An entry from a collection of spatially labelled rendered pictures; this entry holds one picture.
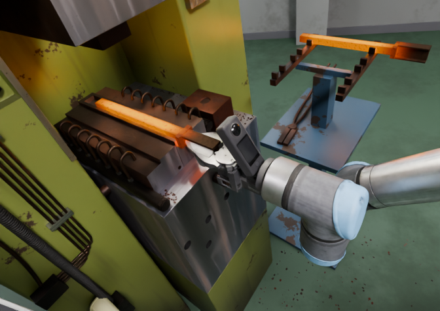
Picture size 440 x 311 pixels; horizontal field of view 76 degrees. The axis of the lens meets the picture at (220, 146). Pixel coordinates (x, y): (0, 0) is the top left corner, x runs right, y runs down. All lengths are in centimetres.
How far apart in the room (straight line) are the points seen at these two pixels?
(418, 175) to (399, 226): 117
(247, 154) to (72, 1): 36
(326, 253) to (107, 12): 55
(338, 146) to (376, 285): 73
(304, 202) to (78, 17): 44
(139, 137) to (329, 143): 66
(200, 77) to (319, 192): 54
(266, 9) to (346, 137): 254
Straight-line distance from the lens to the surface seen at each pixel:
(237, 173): 57
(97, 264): 88
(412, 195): 59
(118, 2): 52
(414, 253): 167
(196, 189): 67
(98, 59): 106
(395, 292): 156
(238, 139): 51
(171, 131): 67
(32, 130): 63
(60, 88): 101
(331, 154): 102
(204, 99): 80
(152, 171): 63
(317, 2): 317
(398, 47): 105
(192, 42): 84
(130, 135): 74
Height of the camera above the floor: 140
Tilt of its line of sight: 42 degrees down
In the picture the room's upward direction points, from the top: 14 degrees counter-clockwise
